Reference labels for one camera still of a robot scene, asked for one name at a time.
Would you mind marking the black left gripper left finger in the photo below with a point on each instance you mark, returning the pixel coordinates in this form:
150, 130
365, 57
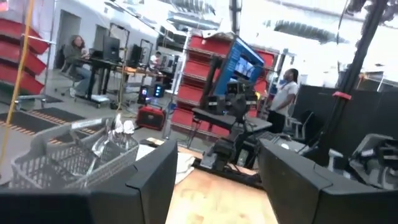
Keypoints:
140, 199

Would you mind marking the red bin shelf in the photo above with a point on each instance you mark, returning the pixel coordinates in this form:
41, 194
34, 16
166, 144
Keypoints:
196, 68

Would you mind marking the black slanted pole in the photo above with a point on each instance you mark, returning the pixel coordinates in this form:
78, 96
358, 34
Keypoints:
357, 68

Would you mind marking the grey black machine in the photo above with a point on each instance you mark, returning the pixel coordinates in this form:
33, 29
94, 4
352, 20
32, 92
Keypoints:
367, 161

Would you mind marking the red pole clamp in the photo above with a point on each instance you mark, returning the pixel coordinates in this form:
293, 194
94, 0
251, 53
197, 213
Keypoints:
342, 95

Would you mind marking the grey mesh silverware basket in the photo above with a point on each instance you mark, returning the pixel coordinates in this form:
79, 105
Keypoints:
46, 161

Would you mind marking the blue framed monitor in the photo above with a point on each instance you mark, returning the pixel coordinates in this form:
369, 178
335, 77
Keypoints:
239, 65

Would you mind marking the black office chair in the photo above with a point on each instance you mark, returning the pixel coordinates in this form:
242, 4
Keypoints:
303, 124

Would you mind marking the black computer monitor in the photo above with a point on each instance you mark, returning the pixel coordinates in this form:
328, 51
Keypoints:
111, 48
136, 56

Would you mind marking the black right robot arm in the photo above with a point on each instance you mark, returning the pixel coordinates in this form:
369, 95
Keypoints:
220, 152

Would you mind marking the black cart desk top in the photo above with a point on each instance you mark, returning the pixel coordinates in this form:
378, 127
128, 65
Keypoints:
261, 123

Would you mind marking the black floor mat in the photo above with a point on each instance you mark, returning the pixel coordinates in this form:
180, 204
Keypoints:
21, 123
59, 114

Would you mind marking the red box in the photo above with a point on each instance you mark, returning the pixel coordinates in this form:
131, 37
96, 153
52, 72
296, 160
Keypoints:
150, 118

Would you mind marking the lit computer tower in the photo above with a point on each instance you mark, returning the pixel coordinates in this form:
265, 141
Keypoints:
143, 93
158, 90

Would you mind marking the person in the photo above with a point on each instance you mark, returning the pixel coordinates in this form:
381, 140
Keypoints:
284, 93
154, 59
76, 53

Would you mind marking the black keyboard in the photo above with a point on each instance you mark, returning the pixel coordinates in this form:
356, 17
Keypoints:
269, 136

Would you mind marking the cream folded towel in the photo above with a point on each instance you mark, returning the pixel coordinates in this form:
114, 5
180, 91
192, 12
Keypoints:
185, 165

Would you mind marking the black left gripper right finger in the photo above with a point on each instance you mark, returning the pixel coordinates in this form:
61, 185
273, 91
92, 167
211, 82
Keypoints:
311, 199

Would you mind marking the red bin storage rack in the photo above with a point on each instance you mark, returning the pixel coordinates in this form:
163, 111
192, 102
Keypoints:
18, 62

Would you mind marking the black partition panel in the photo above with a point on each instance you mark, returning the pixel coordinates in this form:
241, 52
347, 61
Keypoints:
373, 112

